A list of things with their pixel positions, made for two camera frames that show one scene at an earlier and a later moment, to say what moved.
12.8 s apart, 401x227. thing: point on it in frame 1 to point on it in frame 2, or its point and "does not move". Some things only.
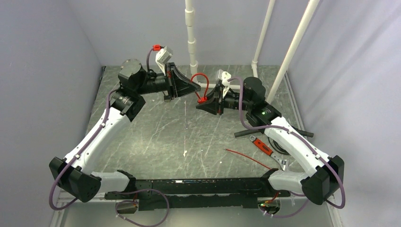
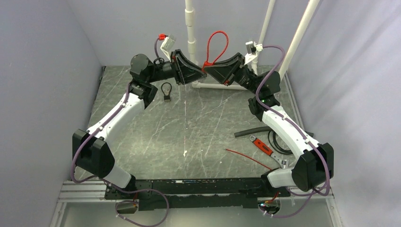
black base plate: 202,194 does not move
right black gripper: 215,103 to 226,74
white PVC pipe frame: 191,44 does not move
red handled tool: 267,151 does not move
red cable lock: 245,156 does not move
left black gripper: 175,78 to 191,72
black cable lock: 167,98 does not move
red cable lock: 204,99 to 206,62
